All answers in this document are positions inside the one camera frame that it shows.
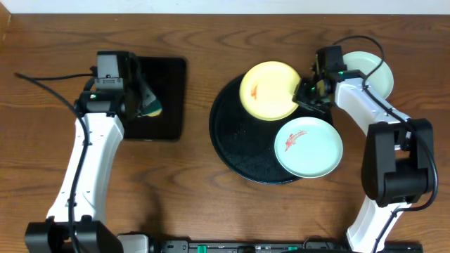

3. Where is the green scouring sponge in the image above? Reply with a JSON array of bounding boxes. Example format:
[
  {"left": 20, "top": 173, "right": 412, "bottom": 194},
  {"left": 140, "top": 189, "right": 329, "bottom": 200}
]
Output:
[{"left": 139, "top": 95, "right": 162, "bottom": 117}]

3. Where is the yellow plate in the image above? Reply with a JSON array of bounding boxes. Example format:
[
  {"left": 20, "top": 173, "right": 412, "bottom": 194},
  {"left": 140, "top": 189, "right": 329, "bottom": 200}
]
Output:
[{"left": 239, "top": 61, "right": 301, "bottom": 121}]

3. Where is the light green plate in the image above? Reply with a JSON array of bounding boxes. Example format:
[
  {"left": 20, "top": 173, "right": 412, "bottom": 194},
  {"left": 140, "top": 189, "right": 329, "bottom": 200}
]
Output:
[{"left": 343, "top": 51, "right": 394, "bottom": 99}]

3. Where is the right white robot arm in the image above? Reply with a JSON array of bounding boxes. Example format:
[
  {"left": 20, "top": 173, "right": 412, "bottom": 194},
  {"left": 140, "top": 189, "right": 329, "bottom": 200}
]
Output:
[{"left": 293, "top": 70, "right": 438, "bottom": 252}]

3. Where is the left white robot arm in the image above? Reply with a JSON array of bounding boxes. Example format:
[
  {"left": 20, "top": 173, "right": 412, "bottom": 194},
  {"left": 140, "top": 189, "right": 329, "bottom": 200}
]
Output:
[{"left": 25, "top": 78, "right": 158, "bottom": 252}]

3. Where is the black rectangular tray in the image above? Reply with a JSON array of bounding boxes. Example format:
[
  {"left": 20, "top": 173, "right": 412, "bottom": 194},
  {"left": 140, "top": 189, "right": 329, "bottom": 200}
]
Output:
[{"left": 124, "top": 56, "right": 187, "bottom": 141}]

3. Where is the round black tray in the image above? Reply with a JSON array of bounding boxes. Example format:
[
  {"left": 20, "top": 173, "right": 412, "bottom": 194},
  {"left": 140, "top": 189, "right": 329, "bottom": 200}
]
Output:
[{"left": 209, "top": 74, "right": 333, "bottom": 185}]

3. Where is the light green plate stained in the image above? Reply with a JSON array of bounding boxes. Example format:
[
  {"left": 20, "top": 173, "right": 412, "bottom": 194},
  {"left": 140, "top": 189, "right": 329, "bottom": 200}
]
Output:
[{"left": 274, "top": 117, "right": 343, "bottom": 179}]

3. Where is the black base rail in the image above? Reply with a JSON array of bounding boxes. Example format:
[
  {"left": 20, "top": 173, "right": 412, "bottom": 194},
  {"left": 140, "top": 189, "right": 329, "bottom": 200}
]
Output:
[{"left": 154, "top": 234, "right": 424, "bottom": 253}]

